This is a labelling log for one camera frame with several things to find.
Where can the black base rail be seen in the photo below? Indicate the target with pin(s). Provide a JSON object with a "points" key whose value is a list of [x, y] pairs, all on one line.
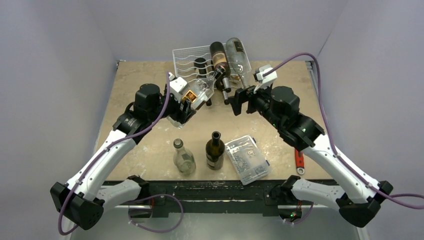
{"points": [[262, 197]]}

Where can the white wire wine rack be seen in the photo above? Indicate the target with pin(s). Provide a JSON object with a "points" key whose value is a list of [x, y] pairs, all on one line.
{"points": [[184, 60]]}

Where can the dark bottle lying in rack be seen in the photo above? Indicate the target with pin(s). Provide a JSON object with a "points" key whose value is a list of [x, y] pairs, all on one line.
{"points": [[220, 86]]}

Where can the dark brown wine bottle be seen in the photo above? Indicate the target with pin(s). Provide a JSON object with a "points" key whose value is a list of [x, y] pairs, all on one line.
{"points": [[215, 149]]}

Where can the olive green wine bottle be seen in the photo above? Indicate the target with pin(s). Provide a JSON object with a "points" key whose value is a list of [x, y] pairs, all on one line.
{"points": [[221, 66]]}

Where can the red handled adjustable wrench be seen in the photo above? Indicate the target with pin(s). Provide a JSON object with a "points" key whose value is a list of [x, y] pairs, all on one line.
{"points": [[299, 162]]}

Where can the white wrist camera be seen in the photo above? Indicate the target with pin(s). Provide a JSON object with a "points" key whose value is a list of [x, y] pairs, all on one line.
{"points": [[178, 87], [265, 76]]}

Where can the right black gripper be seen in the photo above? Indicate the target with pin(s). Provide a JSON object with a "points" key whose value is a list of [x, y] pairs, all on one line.
{"points": [[243, 100]]}

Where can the small clear bottle in rack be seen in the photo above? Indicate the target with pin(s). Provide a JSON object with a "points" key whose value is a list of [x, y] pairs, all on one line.
{"points": [[240, 80]]}

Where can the square clear liquor bottle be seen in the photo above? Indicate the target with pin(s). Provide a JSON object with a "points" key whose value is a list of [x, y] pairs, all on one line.
{"points": [[192, 96]]}

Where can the short clear glass bottle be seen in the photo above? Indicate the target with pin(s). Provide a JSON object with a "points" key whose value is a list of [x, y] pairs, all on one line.
{"points": [[183, 158]]}

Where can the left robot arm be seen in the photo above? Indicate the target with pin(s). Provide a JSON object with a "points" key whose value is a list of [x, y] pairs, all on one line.
{"points": [[81, 199]]}

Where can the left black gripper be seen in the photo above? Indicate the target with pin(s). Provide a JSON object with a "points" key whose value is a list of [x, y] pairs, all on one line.
{"points": [[181, 115]]}

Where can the clear glass wine bottle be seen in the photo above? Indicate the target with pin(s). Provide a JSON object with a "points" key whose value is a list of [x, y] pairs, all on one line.
{"points": [[237, 57]]}

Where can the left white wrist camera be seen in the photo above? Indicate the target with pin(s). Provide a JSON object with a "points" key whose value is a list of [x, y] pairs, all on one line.
{"points": [[178, 87]]}

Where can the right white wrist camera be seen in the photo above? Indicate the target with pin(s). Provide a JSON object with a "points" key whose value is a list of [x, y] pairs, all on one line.
{"points": [[265, 76]]}

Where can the dark green wine bottle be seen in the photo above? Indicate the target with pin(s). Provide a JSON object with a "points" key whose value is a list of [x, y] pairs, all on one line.
{"points": [[203, 84]]}

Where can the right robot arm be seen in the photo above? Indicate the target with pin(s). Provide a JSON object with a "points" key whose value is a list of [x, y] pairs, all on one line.
{"points": [[356, 196]]}

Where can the clear plastic screw box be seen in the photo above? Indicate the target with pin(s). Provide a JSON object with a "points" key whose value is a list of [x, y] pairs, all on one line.
{"points": [[247, 159]]}

